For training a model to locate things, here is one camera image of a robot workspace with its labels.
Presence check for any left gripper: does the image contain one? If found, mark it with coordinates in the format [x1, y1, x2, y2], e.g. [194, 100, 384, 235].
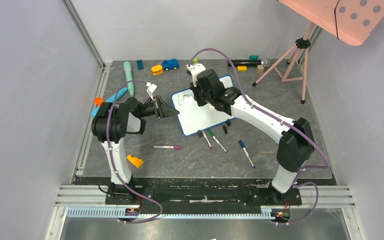
[138, 95, 180, 119]

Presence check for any blue framed whiteboard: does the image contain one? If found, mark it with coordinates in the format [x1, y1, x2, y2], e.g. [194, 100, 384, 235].
[171, 88, 234, 137]

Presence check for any black marker cap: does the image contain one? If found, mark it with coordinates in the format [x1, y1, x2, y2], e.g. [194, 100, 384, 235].
[222, 125, 228, 135]

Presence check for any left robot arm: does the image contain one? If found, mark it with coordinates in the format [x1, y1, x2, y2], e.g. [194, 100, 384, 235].
[91, 95, 180, 205]

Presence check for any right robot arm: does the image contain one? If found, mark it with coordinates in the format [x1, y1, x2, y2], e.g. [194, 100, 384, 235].
[186, 68, 315, 204]

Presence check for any pink whiteboard marker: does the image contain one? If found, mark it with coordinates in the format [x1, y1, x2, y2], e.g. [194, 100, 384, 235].
[152, 145, 183, 150]

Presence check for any green whiteboard marker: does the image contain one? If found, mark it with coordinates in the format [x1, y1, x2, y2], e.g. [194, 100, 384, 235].
[208, 130, 228, 153]

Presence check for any red whiteboard marker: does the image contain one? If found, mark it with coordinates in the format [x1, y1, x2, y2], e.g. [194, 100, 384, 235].
[200, 130, 213, 149]

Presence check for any blue whiteboard marker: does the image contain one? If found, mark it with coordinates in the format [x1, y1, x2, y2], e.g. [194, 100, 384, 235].
[238, 139, 256, 169]

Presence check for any yellow oval toy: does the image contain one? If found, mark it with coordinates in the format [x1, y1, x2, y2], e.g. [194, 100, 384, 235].
[151, 64, 164, 76]

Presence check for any blue toy car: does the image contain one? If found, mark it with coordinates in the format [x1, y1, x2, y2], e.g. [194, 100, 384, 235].
[162, 59, 180, 71]

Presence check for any dark blue block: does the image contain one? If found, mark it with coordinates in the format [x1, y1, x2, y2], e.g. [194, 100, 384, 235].
[136, 60, 145, 70]

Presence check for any yellow wedge block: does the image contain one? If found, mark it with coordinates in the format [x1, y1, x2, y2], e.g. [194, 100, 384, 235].
[126, 155, 144, 169]

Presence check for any teal block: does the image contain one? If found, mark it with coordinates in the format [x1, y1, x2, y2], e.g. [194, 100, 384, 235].
[249, 55, 259, 60]

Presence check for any mint green toy tube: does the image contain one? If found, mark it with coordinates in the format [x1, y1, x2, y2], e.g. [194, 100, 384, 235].
[123, 61, 135, 97]

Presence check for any tan wooden cube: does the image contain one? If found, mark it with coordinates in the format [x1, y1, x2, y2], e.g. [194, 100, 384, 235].
[256, 65, 265, 73]

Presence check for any black cylinder flashlight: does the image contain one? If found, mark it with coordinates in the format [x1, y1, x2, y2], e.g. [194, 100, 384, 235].
[227, 58, 271, 68]

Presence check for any orange toy piece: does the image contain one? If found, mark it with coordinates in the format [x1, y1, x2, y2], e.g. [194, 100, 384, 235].
[94, 97, 105, 107]

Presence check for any light blue toy tube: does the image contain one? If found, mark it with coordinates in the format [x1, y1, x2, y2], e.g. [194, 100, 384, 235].
[90, 87, 128, 118]

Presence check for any pink tripod stand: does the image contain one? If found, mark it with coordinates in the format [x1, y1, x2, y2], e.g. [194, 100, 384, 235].
[252, 22, 316, 104]

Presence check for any pink perforated panel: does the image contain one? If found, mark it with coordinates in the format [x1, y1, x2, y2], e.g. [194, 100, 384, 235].
[279, 0, 384, 46]

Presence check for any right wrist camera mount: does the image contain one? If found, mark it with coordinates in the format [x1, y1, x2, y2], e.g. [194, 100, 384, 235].
[186, 63, 206, 87]

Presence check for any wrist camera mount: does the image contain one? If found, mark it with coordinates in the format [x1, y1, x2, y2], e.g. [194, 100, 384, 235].
[146, 82, 158, 99]
[186, 63, 206, 87]

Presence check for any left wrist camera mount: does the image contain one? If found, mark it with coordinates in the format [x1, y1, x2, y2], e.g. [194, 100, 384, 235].
[146, 82, 158, 99]

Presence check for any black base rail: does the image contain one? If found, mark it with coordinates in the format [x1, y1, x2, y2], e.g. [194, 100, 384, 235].
[74, 176, 338, 215]

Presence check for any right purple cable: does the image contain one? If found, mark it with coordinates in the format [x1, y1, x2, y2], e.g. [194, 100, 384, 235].
[189, 47, 331, 227]

